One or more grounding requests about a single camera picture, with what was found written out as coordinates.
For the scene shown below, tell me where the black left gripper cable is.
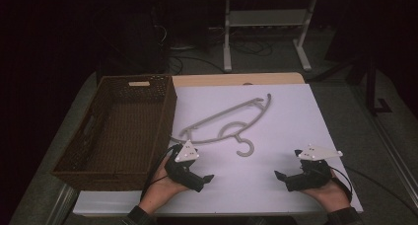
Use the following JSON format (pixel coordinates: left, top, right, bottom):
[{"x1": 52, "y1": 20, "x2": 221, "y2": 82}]
[{"x1": 140, "y1": 144, "x2": 181, "y2": 200}]

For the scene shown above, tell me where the grey plastic clothes hanger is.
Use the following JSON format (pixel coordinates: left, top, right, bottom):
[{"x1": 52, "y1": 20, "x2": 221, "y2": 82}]
[{"x1": 170, "y1": 93, "x2": 273, "y2": 158}]

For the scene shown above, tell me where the person's left hand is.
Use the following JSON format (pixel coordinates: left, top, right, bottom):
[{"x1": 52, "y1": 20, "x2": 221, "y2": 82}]
[{"x1": 138, "y1": 157, "x2": 189, "y2": 216}]

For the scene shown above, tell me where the black metal stand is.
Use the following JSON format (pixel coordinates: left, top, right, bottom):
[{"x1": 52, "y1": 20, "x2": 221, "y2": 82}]
[{"x1": 343, "y1": 51, "x2": 394, "y2": 116}]

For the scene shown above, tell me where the aluminium rail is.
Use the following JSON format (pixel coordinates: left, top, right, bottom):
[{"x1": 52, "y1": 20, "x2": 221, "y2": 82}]
[
  {"x1": 369, "y1": 112, "x2": 418, "y2": 201},
  {"x1": 44, "y1": 185, "x2": 79, "y2": 225}
]

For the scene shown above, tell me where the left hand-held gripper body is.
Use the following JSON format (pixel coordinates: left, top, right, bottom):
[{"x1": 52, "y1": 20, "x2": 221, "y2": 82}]
[{"x1": 164, "y1": 139, "x2": 206, "y2": 193}]

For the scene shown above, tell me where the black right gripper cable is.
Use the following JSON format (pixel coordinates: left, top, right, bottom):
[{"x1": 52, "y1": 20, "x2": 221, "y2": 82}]
[{"x1": 328, "y1": 165, "x2": 418, "y2": 217}]

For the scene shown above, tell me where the brown wicker basket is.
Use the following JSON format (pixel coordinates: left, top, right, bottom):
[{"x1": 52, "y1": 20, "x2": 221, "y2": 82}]
[{"x1": 49, "y1": 74, "x2": 178, "y2": 192}]

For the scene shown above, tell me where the person's right hand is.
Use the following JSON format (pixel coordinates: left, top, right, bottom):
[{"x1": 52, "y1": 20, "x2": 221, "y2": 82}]
[{"x1": 301, "y1": 171, "x2": 352, "y2": 215}]

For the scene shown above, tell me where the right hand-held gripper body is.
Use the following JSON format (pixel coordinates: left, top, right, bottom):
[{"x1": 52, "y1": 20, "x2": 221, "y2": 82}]
[{"x1": 285, "y1": 144, "x2": 344, "y2": 192}]

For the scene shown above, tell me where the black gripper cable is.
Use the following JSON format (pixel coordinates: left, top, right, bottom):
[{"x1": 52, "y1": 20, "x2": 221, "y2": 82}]
[
  {"x1": 140, "y1": 144, "x2": 181, "y2": 200},
  {"x1": 328, "y1": 165, "x2": 418, "y2": 217}
]

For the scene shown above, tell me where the white metal table frame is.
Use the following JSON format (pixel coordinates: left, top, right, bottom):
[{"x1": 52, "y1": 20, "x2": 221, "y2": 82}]
[{"x1": 222, "y1": 0, "x2": 318, "y2": 74}]

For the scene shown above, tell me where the white table sheet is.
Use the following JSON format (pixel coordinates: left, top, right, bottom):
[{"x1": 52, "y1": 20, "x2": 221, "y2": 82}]
[{"x1": 72, "y1": 83, "x2": 364, "y2": 217}]

